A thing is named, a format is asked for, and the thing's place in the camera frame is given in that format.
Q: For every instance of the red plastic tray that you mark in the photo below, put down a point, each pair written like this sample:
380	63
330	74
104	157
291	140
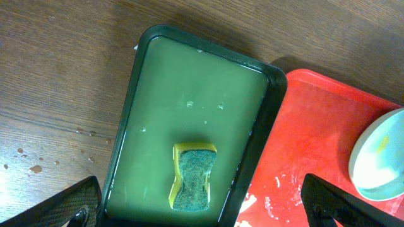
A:
315	131

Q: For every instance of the light green plate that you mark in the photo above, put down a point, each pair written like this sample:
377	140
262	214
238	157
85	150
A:
376	162

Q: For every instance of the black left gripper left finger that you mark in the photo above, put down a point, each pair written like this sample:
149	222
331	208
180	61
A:
77	205

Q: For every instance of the yellow green sponge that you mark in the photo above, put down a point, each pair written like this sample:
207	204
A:
193	163

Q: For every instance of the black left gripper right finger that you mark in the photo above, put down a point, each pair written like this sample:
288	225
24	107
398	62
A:
327	205

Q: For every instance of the dark green tray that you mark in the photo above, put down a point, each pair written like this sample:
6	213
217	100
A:
186	90

